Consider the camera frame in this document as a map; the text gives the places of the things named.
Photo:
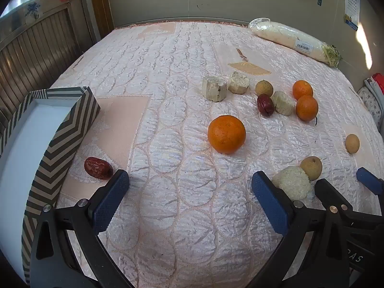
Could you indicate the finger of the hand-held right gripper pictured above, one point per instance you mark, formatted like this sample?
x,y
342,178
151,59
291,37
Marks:
x,y
328,192
370,180

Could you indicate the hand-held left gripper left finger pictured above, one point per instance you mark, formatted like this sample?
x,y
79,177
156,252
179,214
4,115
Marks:
x,y
109,199

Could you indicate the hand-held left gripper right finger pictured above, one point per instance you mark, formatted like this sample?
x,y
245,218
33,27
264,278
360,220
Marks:
x,y
270,201

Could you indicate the chevron striped cardboard box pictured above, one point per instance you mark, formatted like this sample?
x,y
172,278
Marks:
x,y
75,132

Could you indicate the small orange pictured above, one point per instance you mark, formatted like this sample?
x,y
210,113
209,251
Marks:
x,y
306,108
302,89

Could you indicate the brown longan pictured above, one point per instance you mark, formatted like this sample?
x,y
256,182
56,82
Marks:
x,y
352,144
264,88
311,168

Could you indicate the red jujube date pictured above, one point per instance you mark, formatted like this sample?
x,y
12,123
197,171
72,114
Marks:
x,y
98,168
265,105

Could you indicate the floral cushion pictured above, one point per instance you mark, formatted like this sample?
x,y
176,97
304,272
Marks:
x,y
372,102

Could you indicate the large orange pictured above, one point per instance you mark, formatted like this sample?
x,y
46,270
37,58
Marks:
x,y
226,134

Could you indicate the beige cake chunk, right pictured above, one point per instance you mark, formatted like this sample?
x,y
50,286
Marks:
x,y
283,103

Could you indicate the beige cake chunk, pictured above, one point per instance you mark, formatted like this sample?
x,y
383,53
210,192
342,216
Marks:
x,y
283,103
238,83
214,87

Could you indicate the red folded cloth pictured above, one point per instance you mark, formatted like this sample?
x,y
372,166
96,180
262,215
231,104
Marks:
x,y
379,79

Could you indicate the beige cake chunk, middle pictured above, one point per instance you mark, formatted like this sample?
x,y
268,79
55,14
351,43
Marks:
x,y
238,83

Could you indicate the beige cake chunk, left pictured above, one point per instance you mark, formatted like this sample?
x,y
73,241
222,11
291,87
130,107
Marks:
x,y
214,87

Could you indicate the plastic wrapped white radish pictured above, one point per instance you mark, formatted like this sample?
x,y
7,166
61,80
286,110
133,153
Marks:
x,y
288,37

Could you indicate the wooden slatted panel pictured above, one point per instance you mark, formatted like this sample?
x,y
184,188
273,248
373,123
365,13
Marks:
x,y
30,54

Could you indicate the blue flower window decal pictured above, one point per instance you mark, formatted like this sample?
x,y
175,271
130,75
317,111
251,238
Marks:
x,y
32,10

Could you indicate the wall calendar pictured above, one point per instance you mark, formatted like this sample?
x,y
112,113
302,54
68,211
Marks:
x,y
351,3

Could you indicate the wooden door frame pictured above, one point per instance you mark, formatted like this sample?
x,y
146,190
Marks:
x,y
100,3

